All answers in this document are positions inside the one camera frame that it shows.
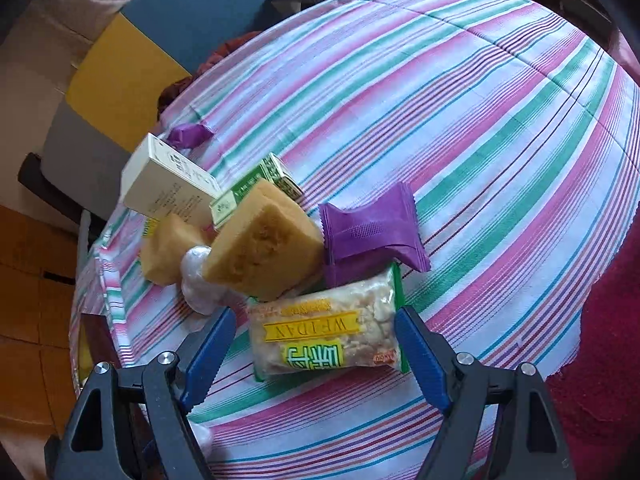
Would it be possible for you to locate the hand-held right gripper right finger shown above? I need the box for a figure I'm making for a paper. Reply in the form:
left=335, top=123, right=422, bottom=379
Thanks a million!
left=394, top=305, right=576, bottom=480

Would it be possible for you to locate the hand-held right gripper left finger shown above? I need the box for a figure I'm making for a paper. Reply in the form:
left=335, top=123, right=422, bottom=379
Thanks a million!
left=45, top=306, right=238, bottom=480

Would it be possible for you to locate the clear green-edged snack packet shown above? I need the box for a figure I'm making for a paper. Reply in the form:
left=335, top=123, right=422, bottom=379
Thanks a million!
left=246, top=261, right=407, bottom=383

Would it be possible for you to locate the small yellow sponge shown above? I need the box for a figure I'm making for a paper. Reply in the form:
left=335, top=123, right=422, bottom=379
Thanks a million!
left=140, top=212, right=211, bottom=286

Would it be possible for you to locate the purple snack packet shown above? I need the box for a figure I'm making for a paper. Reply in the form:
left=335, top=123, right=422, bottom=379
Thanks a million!
left=318, top=181, right=432, bottom=286

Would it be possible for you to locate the white carton box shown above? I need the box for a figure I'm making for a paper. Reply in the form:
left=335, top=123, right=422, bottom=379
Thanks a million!
left=121, top=133, right=223, bottom=226

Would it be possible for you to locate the large yellow sponge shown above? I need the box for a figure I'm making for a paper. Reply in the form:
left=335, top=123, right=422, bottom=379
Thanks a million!
left=201, top=179, right=325, bottom=302

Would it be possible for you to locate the green patterned box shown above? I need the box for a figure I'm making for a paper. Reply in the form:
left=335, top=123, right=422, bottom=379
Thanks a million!
left=209, top=152, right=304, bottom=231

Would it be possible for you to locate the red blanket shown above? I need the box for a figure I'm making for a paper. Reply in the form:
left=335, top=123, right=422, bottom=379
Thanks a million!
left=545, top=25, right=640, bottom=480

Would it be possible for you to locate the small purple candy wrapper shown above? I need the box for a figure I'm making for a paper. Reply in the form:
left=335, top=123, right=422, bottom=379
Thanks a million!
left=167, top=121, right=215, bottom=150

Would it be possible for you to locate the striped tablecloth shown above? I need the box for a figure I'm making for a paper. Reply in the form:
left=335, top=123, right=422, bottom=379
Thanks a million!
left=70, top=0, right=640, bottom=480

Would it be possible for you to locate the dark red cloth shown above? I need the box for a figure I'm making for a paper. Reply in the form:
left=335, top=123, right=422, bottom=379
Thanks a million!
left=157, top=32, right=261, bottom=126

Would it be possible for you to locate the blue yellow grey armchair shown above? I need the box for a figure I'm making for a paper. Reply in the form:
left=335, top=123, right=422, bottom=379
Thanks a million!
left=17, top=0, right=341, bottom=241

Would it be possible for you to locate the pale curtain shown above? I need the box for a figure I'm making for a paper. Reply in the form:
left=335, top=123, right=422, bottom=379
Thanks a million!
left=0, top=0, right=151, bottom=111

